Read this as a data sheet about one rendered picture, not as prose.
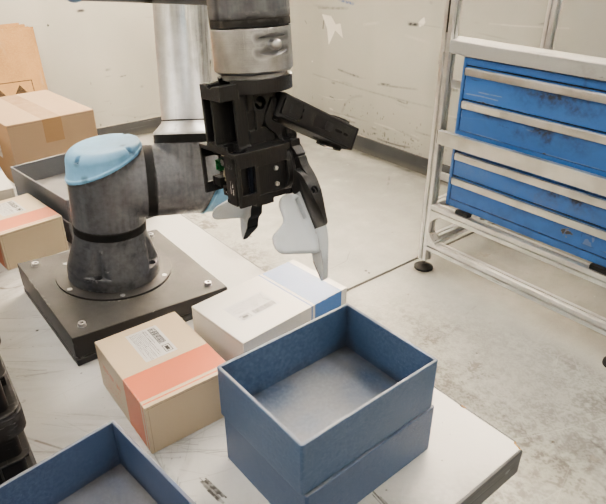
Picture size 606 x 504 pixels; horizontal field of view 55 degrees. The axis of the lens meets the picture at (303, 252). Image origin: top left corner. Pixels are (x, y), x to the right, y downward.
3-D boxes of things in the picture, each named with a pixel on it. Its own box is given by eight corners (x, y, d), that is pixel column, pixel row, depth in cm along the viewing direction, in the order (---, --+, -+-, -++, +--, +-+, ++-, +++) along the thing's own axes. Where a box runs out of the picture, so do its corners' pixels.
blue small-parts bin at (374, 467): (345, 385, 83) (347, 345, 79) (429, 448, 72) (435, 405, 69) (226, 456, 71) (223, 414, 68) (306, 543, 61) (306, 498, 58)
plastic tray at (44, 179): (15, 187, 133) (9, 166, 131) (95, 165, 146) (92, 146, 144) (71, 223, 117) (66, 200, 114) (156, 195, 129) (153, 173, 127)
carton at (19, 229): (-22, 242, 120) (-32, 209, 117) (35, 224, 128) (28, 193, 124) (8, 270, 110) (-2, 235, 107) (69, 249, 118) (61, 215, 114)
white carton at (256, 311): (293, 304, 100) (293, 259, 96) (345, 335, 93) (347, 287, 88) (196, 355, 88) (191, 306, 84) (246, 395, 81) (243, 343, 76)
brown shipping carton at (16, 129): (-19, 159, 165) (-35, 102, 157) (57, 142, 178) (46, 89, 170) (21, 189, 145) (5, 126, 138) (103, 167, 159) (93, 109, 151)
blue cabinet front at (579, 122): (447, 203, 231) (466, 56, 204) (631, 276, 182) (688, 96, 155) (442, 205, 230) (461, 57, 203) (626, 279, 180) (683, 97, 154)
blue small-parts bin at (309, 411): (345, 345, 79) (347, 302, 76) (432, 406, 69) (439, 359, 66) (220, 413, 68) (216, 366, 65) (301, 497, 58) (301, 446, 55)
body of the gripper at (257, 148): (204, 198, 61) (188, 78, 56) (272, 179, 65) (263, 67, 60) (243, 216, 55) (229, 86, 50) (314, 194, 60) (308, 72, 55)
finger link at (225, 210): (199, 230, 69) (214, 179, 62) (241, 217, 72) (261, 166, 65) (211, 250, 68) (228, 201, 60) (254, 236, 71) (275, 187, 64)
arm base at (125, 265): (135, 243, 110) (131, 194, 106) (175, 277, 100) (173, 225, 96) (54, 265, 101) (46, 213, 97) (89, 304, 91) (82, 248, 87)
